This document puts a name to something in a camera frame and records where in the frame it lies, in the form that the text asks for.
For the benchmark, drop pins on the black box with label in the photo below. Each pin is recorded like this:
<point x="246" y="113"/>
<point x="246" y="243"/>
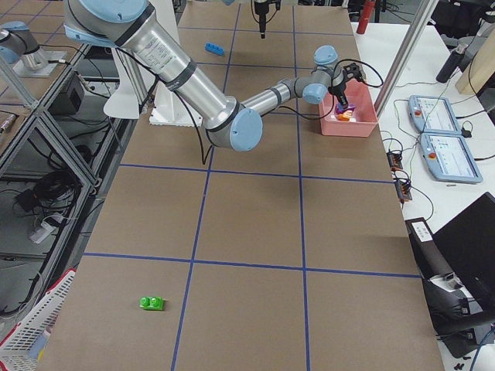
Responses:
<point x="423" y="246"/>

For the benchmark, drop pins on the lower blue teach pendant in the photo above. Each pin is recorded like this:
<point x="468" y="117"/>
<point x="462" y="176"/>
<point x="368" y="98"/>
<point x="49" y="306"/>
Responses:
<point x="448" y="158"/>

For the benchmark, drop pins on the black water bottle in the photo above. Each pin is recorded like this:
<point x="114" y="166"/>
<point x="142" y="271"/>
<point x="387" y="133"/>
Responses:
<point x="452" y="62"/>

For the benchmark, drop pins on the white plastic basket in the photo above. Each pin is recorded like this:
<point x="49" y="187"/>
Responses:
<point x="24" y="346"/>

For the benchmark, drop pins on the black laptop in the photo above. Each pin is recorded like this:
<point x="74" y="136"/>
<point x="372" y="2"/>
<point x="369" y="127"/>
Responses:
<point x="467" y="244"/>

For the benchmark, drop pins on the blue teach pendant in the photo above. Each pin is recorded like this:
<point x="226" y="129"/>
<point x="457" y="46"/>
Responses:
<point x="433" y="115"/>
<point x="448" y="158"/>

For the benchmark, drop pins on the green block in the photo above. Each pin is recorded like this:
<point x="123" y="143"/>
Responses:
<point x="152" y="303"/>

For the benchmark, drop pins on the white camera post with base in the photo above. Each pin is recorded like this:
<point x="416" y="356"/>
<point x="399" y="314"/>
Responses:
<point x="142" y="86"/>

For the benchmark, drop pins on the long blue block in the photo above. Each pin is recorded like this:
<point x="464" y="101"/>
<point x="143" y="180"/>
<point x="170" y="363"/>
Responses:
<point x="214" y="49"/>

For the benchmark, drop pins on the upper blue teach pendant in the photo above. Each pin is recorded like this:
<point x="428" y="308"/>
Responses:
<point x="433" y="115"/>

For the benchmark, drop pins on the pink plastic box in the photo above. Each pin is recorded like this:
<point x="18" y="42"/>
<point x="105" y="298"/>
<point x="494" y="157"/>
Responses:
<point x="358" y="120"/>

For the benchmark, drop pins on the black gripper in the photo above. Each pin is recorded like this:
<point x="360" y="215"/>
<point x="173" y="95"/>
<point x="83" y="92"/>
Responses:
<point x="337" y="90"/>

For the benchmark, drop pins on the red cylinder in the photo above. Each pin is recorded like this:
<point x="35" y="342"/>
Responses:
<point x="365" y="16"/>

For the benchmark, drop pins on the orange block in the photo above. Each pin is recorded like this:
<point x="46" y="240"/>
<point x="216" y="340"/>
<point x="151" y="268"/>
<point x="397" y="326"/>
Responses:
<point x="345" y="116"/>

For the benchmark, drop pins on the purple block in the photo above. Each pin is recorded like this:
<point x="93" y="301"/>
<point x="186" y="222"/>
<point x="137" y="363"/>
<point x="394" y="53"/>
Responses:
<point x="351" y="107"/>

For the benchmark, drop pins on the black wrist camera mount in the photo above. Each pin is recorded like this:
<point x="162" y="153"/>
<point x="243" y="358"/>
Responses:
<point x="353" y="71"/>

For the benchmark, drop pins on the aluminium frame post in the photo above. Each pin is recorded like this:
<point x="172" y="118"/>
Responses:
<point x="414" y="32"/>

